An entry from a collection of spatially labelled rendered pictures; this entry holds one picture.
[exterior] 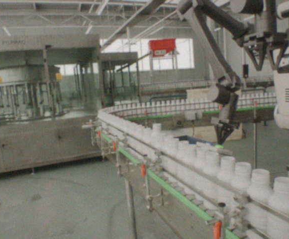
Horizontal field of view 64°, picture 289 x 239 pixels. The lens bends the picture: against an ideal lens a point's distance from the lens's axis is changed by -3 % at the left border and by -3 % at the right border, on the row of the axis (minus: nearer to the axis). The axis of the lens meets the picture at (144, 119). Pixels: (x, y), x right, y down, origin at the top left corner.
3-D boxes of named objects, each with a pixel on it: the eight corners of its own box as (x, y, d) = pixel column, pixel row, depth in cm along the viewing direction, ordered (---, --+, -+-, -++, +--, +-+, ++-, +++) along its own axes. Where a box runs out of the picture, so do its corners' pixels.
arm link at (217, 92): (240, 76, 93) (223, 85, 100) (219, 66, 88) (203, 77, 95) (244, 103, 89) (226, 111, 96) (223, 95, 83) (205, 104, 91)
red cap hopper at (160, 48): (154, 126, 795) (148, 40, 755) (152, 122, 866) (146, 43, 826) (182, 123, 799) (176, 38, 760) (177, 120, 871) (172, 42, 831)
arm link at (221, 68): (198, -9, 96) (181, 8, 105) (189, -10, 93) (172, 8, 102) (246, 82, 92) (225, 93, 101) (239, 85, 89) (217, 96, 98)
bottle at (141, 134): (141, 160, 121) (138, 128, 118) (136, 157, 126) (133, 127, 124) (151, 158, 123) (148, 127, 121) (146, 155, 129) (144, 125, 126)
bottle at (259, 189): (247, 227, 59) (247, 166, 56) (273, 232, 56) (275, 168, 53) (244, 241, 54) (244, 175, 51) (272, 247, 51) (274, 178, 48)
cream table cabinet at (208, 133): (231, 133, 594) (230, 86, 577) (242, 139, 532) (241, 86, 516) (188, 138, 588) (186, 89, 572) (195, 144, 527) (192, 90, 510)
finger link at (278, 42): (290, 69, 64) (289, 34, 62) (272, 69, 61) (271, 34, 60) (270, 71, 70) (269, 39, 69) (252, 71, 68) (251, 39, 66)
